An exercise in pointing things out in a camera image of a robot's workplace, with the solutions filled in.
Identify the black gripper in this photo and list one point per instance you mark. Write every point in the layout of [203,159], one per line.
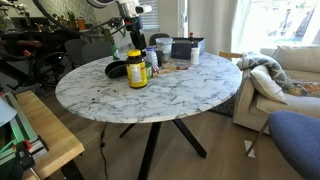
[138,39]

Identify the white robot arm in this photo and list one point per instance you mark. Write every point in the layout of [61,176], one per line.
[128,7]

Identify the white bottle with blue lid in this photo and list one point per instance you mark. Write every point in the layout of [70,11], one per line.
[152,58]

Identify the brown bottle with yellow lid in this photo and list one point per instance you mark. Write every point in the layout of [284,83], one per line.
[136,74]

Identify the green glass bottle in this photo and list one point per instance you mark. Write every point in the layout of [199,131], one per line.
[115,51]

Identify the small dark bottle red cap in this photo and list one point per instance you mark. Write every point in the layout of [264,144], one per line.
[191,37]

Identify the small white bottle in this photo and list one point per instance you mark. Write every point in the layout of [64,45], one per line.
[194,56]

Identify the dark cup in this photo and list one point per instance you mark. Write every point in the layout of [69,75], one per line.
[159,57]

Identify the small green can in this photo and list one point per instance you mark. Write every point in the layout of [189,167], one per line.
[149,70]

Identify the clear plastic container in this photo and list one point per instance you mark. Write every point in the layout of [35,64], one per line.
[165,45]

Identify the dark chair back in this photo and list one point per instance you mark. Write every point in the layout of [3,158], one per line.
[160,35]

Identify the black bowl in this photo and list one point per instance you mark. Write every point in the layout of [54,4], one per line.
[115,69]

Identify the wooden block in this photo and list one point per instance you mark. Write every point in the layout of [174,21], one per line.
[166,69]

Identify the white window blinds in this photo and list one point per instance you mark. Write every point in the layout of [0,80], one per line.
[151,20]

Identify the dark blue box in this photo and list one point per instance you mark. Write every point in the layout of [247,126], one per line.
[181,50]

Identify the small red bar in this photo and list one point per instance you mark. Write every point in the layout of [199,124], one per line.
[182,68]

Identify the grey chair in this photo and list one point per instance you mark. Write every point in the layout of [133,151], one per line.
[95,51]
[75,50]

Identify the white side cabinet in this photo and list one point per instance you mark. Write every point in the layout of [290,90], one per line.
[90,35]

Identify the orange jar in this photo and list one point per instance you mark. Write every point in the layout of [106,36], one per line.
[81,24]

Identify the white curtain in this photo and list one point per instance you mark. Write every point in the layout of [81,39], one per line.
[213,23]

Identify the green potted plant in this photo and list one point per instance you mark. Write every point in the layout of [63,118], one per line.
[68,18]

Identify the wooden chair back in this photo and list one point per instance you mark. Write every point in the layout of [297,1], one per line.
[230,55]

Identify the black bicycle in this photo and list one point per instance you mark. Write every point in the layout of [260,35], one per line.
[50,68]

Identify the black table legs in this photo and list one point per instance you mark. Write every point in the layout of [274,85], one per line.
[150,146]

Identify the dark patterned rug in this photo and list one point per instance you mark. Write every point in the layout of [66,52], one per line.
[226,107]

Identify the wooden workbench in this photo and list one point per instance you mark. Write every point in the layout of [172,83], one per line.
[50,130]

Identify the grey patterned blanket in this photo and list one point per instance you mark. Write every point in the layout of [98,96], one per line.
[270,63]

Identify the white pillow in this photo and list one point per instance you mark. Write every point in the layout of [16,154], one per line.
[266,83]

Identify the white paper scrap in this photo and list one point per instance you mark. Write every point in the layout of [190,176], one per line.
[249,148]

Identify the white paper sheet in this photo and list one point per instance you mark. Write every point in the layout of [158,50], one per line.
[6,111]

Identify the beige sofa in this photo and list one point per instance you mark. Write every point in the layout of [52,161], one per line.
[300,63]

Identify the orange patterned cushion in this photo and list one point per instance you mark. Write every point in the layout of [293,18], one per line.
[308,88]

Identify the blue upholstered chair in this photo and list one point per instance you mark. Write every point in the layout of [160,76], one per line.
[296,143]

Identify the green metal clamp rail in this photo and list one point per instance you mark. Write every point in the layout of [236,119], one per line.
[20,143]

